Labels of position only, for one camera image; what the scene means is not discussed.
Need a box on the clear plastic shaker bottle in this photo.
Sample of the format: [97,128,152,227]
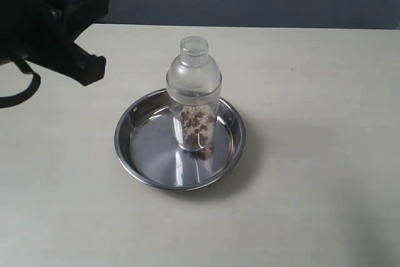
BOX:
[166,36,223,152]

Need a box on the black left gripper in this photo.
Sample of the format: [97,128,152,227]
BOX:
[1,0,109,86]

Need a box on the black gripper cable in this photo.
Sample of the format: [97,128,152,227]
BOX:
[0,59,42,110]

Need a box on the round metal plate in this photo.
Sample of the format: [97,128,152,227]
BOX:
[114,89,246,191]

